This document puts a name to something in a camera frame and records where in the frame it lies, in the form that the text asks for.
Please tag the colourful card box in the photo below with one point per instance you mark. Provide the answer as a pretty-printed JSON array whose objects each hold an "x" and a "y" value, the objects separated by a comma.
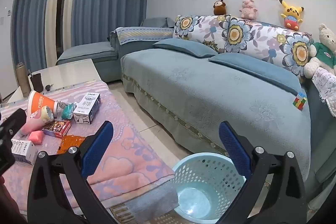
[{"x": 56, "y": 129}]

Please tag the striped floor mat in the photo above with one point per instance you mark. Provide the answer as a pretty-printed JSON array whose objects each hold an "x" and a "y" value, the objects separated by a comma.
[{"x": 123, "y": 213}]

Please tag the blue plastic basket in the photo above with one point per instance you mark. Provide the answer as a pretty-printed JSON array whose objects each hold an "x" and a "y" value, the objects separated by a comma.
[{"x": 194, "y": 197}]

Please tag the white sheer curtain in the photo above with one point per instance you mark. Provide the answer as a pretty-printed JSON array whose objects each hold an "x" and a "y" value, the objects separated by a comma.
[{"x": 52, "y": 3}]

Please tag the polka dot tissue pack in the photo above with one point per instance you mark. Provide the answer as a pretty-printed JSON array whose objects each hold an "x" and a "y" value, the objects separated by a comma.
[{"x": 62, "y": 106}]

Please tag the pink pig plush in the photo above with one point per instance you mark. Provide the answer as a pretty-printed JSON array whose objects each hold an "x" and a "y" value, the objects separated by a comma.
[{"x": 248, "y": 8}]

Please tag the pink floral blanket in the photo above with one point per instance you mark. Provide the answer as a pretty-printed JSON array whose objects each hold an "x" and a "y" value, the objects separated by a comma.
[{"x": 126, "y": 150}]

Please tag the white cabinet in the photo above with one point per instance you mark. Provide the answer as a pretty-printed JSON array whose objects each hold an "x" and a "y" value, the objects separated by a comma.
[{"x": 6, "y": 43}]

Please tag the orange white wipes roll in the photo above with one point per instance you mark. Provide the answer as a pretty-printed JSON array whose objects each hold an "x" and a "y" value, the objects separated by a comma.
[{"x": 42, "y": 102}]

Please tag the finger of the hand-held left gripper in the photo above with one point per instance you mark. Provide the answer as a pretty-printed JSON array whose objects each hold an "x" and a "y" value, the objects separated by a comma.
[
  {"x": 14, "y": 120},
  {"x": 6, "y": 155}
]

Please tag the yellow mouse plush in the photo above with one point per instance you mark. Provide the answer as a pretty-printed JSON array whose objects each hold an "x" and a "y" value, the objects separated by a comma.
[{"x": 290, "y": 15}]

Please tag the metal spoon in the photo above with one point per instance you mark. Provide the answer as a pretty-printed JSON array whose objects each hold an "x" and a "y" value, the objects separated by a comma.
[{"x": 30, "y": 74}]

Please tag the brown monkey plush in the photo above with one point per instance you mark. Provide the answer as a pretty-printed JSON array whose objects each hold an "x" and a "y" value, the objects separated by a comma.
[{"x": 219, "y": 7}]

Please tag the blue armrest cover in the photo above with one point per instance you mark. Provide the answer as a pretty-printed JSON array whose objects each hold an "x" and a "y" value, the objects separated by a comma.
[{"x": 144, "y": 35}]

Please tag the orange foil packet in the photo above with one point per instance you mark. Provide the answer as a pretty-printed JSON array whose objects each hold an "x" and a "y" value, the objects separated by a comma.
[{"x": 69, "y": 142}]

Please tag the teal plastic container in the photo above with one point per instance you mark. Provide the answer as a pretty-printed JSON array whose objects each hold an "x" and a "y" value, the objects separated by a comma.
[{"x": 68, "y": 111}]

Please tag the colourful puzzle cube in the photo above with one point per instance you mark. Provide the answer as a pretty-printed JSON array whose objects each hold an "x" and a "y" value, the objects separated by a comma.
[{"x": 300, "y": 102}]

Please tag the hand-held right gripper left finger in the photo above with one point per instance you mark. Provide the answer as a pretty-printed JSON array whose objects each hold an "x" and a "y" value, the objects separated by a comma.
[{"x": 97, "y": 149}]

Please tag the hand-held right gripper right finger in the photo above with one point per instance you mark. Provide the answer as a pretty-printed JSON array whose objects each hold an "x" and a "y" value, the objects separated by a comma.
[{"x": 233, "y": 150}]

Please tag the floral back cushion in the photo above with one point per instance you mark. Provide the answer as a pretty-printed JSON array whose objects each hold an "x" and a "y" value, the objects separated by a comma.
[
  {"x": 298, "y": 52},
  {"x": 252, "y": 35},
  {"x": 199, "y": 28}
]

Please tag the brown cup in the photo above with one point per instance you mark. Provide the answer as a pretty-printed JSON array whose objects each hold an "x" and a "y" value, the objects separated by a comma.
[{"x": 37, "y": 83}]

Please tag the white lace cloth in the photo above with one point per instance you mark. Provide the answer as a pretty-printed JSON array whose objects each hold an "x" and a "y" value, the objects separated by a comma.
[{"x": 326, "y": 90}]

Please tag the pink soap bar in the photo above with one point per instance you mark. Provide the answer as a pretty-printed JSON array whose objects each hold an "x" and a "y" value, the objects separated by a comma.
[{"x": 36, "y": 137}]

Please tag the cream teddy bear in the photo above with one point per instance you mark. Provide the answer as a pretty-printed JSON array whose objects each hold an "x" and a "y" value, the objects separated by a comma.
[{"x": 323, "y": 53}]

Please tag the gold thermos bottle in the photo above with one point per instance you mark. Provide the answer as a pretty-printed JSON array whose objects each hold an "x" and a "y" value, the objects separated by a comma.
[{"x": 23, "y": 79}]

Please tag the pink yogurt bottle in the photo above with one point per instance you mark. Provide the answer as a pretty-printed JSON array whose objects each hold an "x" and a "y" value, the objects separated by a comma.
[{"x": 39, "y": 119}]

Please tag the blue sofa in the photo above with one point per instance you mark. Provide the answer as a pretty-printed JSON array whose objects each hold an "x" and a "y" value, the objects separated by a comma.
[{"x": 197, "y": 98}]

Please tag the blue cushion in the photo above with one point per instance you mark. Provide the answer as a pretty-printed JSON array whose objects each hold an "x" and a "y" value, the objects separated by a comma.
[
  {"x": 183, "y": 47},
  {"x": 257, "y": 69}
]

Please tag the white milk carton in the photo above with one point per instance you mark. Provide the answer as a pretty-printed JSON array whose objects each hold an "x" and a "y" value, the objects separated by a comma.
[
  {"x": 86, "y": 108},
  {"x": 25, "y": 150}
]

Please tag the white coffee table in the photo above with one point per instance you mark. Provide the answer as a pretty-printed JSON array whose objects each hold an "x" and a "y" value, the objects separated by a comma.
[{"x": 73, "y": 71}]

